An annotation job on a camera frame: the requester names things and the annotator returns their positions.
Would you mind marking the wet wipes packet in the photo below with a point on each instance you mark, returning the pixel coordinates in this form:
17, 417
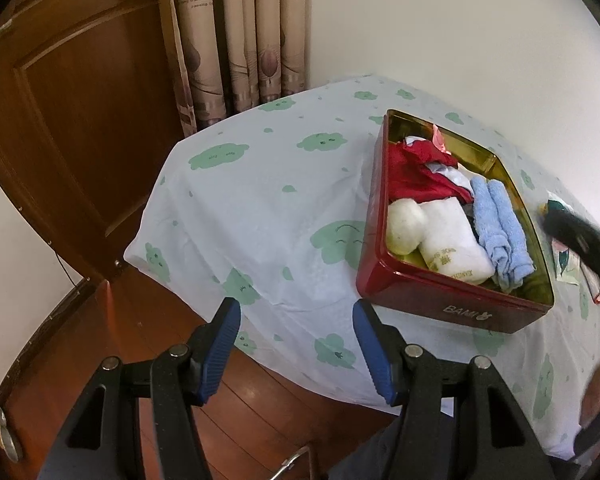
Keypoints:
566, 262

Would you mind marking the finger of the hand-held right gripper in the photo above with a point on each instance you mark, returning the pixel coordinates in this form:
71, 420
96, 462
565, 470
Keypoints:
585, 247

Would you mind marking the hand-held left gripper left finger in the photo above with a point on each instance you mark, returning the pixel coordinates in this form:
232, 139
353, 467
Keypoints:
220, 355

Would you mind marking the metal chair leg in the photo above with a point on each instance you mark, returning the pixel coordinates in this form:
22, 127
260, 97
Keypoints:
292, 461

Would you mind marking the person's dark trousers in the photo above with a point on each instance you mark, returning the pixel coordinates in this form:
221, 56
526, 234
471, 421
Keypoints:
365, 455

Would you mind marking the red and white cloth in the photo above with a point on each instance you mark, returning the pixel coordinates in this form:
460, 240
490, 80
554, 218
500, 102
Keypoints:
410, 175

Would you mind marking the beige leaf printed curtain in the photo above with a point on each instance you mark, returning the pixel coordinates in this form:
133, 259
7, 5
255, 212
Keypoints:
240, 35

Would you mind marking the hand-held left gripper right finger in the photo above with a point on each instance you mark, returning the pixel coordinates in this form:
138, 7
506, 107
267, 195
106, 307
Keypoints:
375, 350

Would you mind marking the light blue towel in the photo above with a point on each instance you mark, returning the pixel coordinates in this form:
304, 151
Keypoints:
500, 230

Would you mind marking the white fluffy ball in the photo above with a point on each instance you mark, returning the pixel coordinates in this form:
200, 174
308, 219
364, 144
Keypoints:
405, 225

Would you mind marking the brown wooden door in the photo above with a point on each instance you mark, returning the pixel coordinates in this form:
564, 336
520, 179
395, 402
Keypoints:
80, 110

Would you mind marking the white towel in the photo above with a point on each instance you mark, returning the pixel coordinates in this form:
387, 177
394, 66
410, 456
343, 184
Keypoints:
455, 245

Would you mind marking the red tin box gold inside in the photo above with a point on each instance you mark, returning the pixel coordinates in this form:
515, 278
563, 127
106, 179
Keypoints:
430, 310

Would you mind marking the pink ribbon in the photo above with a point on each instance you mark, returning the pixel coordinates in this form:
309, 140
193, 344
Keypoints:
439, 140

